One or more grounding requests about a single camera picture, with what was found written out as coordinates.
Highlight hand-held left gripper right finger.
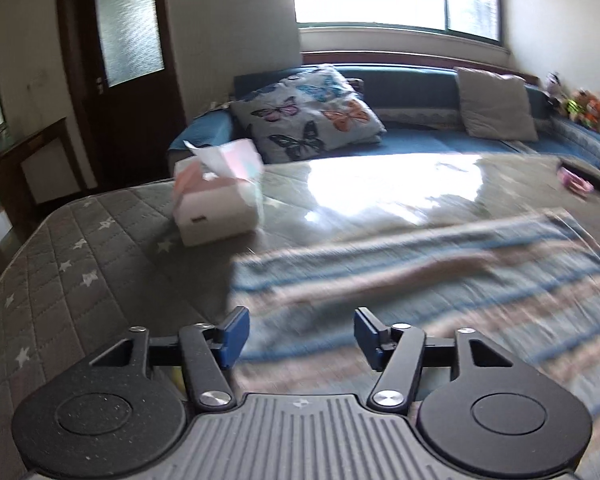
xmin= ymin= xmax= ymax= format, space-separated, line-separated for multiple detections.
xmin=354 ymin=306 xmax=518 ymax=415

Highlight butterfly print pillow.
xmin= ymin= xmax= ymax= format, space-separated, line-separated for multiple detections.
xmin=229 ymin=64 xmax=387 ymax=165

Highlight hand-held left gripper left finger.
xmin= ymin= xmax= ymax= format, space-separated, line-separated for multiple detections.
xmin=87 ymin=306 xmax=251 ymax=413

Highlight grey pillow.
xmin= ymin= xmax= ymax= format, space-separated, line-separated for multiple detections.
xmin=454 ymin=66 xmax=540 ymax=142

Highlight dark wooden door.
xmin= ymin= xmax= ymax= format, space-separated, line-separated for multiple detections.
xmin=55 ymin=0 xmax=188 ymax=193

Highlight black and white plush toy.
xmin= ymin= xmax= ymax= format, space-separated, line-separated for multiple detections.
xmin=545 ymin=72 xmax=566 ymax=106

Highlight blue sofa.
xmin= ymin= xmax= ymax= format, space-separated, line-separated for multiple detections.
xmin=167 ymin=62 xmax=600 ymax=186

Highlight green clothed plush toy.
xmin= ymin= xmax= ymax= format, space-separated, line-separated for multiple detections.
xmin=565 ymin=91 xmax=588 ymax=122

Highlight dark wooden cabinet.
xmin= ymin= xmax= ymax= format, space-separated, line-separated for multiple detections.
xmin=0 ymin=117 xmax=88 ymax=276

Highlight striped blue towel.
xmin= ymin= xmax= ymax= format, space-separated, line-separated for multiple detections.
xmin=227 ymin=210 xmax=600 ymax=480

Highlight white tissue box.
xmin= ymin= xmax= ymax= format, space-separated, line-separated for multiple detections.
xmin=172 ymin=139 xmax=266 ymax=247

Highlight pink cloth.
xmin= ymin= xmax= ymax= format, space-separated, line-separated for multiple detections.
xmin=557 ymin=166 xmax=595 ymax=195

